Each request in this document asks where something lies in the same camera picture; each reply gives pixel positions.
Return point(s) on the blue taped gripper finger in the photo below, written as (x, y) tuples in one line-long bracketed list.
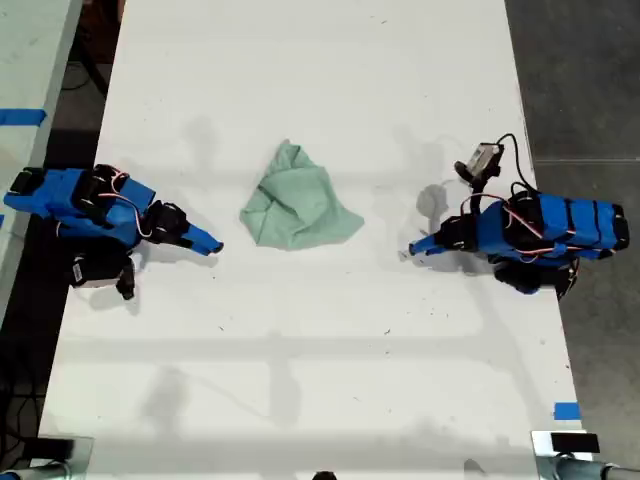
[(427, 241), (205, 237), (195, 247), (432, 250)]

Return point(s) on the pale green T-shirt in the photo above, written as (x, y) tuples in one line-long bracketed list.
[(300, 210)]

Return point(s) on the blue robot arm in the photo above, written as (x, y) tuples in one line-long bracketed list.
[(65, 200), (575, 225)]

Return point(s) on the long blue tape strip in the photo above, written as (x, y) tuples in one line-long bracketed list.
[(22, 116)]

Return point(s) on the short blue tape strip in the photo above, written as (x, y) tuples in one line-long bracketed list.
[(566, 411)]

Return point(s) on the white side table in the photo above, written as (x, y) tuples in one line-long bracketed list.
[(25, 50)]

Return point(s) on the white box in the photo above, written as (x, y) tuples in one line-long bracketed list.
[(540, 442)]

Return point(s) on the black flat device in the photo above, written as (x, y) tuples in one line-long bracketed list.
[(574, 442)]

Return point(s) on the grey box with black top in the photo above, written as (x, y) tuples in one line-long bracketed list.
[(57, 448)]

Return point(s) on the small black round object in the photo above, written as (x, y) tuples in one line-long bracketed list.
[(324, 475)]

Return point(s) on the grey metal tube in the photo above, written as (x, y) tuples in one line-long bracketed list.
[(45, 471), (580, 469)]

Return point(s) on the black camera stalk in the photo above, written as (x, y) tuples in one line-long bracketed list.
[(477, 197)]

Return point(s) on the grey and black camera box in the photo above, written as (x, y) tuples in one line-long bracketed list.
[(480, 161)]

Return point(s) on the black camera box with label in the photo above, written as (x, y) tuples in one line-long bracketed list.
[(97, 275)]

